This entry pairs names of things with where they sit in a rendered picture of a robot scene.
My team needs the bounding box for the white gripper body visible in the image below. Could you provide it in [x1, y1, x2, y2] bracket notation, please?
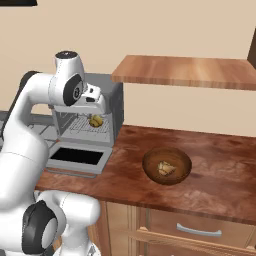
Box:
[53, 97, 108, 117]

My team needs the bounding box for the yellow-brown bread roll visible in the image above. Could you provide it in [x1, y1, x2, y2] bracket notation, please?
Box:
[88, 114, 104, 129]

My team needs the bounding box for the grey toaster oven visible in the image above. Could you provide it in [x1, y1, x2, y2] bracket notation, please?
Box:
[49, 72, 125, 148]

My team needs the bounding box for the tan bread piece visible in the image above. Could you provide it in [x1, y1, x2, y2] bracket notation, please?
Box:
[157, 160, 177, 177]

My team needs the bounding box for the brown wooden bowl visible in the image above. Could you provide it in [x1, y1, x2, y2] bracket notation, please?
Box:
[141, 146, 193, 186]

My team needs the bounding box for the grey hob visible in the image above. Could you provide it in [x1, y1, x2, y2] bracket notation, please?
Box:
[0, 110, 58, 152]

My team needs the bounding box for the narrow wooden cupboard panel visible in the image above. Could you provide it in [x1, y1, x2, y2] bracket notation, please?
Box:
[98, 200, 142, 256]

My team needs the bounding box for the black overhead fitting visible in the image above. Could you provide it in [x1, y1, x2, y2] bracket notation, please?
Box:
[0, 0, 39, 7]

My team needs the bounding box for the wooden drawer front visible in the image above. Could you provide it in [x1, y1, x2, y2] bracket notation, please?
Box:
[146, 209, 256, 250]

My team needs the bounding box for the dark brown cabinet edge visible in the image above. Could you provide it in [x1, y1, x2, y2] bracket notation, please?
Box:
[246, 27, 256, 62]

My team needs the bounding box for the wire oven rack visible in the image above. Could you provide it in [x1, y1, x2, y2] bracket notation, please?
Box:
[61, 116, 111, 139]

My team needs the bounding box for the grey oven door handle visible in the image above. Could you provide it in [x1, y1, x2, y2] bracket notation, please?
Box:
[44, 167, 98, 180]

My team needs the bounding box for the wooden wall shelf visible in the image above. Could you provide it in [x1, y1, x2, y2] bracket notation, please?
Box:
[110, 54, 256, 92]

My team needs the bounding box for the grey drawer handle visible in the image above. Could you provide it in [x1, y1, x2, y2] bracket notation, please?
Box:
[175, 222, 223, 239]

